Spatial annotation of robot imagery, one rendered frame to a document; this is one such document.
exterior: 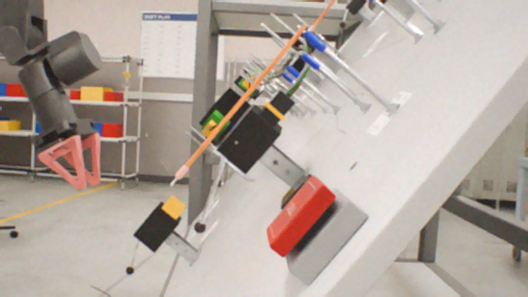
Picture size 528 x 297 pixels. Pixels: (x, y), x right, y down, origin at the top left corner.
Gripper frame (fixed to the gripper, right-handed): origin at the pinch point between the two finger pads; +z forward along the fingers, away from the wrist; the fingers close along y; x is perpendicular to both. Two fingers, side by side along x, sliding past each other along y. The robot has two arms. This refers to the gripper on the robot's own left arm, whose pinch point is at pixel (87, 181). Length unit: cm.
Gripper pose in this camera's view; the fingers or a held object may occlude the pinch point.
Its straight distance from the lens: 93.3
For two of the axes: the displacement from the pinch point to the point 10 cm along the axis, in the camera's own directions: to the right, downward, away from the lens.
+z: 4.4, 9.0, 0.0
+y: 1.4, -0.7, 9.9
